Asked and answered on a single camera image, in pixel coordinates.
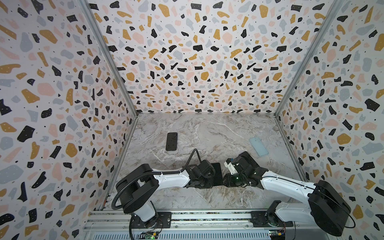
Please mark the left corner aluminium post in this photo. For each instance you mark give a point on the left corner aluminium post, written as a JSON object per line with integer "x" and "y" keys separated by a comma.
{"x": 84, "y": 5}

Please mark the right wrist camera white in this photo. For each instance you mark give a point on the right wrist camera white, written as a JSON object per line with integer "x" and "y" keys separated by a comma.
{"x": 228, "y": 164}

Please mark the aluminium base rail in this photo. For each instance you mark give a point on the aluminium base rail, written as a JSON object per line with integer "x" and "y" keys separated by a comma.
{"x": 195, "y": 225}

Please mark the black phone case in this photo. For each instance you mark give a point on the black phone case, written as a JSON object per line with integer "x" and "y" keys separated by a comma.
{"x": 171, "y": 142}

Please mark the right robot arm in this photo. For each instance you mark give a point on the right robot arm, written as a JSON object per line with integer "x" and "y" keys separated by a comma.
{"x": 317, "y": 203}

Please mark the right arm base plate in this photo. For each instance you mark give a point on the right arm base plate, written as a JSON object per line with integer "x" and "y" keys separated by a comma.
{"x": 261, "y": 219}

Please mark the light blue phone case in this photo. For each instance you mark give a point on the light blue phone case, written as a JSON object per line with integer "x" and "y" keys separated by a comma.
{"x": 259, "y": 146}

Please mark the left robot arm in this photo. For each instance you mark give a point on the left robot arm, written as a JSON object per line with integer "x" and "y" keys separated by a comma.
{"x": 135, "y": 190}

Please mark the right circuit board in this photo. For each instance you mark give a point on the right circuit board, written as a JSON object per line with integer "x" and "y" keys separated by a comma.
{"x": 277, "y": 235}

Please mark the left green circuit board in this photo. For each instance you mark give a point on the left green circuit board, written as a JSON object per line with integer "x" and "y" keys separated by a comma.
{"x": 148, "y": 236}

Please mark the right corner aluminium post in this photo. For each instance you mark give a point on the right corner aluminium post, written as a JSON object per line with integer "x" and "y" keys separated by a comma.
{"x": 331, "y": 14}

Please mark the corner aluminium post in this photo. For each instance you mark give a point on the corner aluminium post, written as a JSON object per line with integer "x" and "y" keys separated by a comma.
{"x": 331, "y": 14}
{"x": 84, "y": 5}

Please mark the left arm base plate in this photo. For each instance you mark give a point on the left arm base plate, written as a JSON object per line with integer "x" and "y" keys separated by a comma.
{"x": 161, "y": 220}

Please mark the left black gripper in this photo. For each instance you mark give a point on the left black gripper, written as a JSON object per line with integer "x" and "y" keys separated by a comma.
{"x": 209, "y": 183}

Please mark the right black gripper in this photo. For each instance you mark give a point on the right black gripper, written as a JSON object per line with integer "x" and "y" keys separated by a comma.
{"x": 229, "y": 176}

